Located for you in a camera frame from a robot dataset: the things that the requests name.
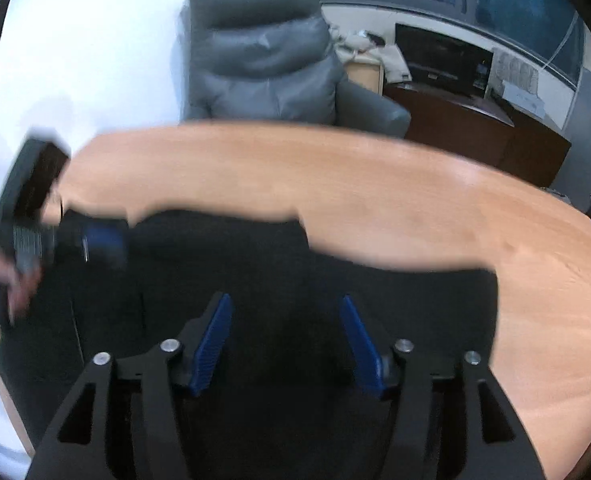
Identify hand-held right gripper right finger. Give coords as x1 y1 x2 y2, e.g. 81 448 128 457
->
338 294 546 480

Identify light wooden box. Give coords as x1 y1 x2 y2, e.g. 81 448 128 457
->
345 56 382 95

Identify black monitor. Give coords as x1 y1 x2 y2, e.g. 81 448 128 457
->
394 23 494 99

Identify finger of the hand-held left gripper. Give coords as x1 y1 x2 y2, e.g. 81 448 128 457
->
55 210 129 269

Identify black garment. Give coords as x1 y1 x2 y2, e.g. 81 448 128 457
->
0 206 500 480

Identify white paper sheets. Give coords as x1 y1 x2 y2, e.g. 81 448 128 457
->
489 48 547 117

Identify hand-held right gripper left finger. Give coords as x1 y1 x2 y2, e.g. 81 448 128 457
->
25 292 234 480

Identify dark wooden cabinet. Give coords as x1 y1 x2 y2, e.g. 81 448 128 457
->
381 80 573 189

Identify grey leather armchair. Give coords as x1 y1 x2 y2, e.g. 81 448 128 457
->
180 0 412 139

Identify white cloth bag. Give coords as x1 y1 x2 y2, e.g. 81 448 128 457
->
329 19 409 84

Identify person's left hand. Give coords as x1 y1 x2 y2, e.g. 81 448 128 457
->
0 240 43 326

